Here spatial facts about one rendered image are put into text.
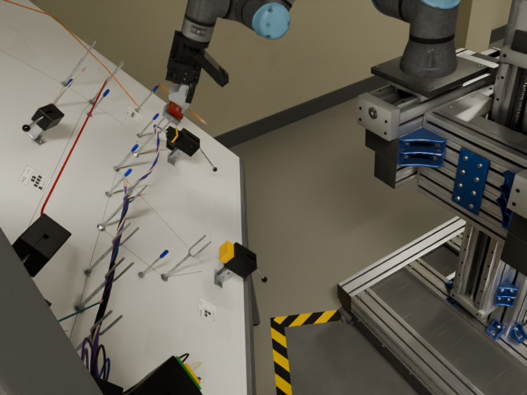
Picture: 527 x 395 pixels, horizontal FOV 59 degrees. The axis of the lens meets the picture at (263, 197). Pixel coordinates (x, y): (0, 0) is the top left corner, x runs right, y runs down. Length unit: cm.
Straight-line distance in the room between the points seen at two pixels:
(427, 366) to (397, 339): 13
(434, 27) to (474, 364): 113
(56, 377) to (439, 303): 185
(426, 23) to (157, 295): 93
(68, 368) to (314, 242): 232
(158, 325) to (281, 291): 141
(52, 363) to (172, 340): 73
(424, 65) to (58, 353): 125
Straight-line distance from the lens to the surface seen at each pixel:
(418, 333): 188
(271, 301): 223
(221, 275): 106
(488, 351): 189
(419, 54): 135
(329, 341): 208
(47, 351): 17
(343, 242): 248
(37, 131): 102
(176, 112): 141
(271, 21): 105
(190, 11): 116
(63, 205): 94
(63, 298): 82
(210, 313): 101
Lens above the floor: 171
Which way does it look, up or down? 38 degrees down
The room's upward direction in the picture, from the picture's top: 8 degrees counter-clockwise
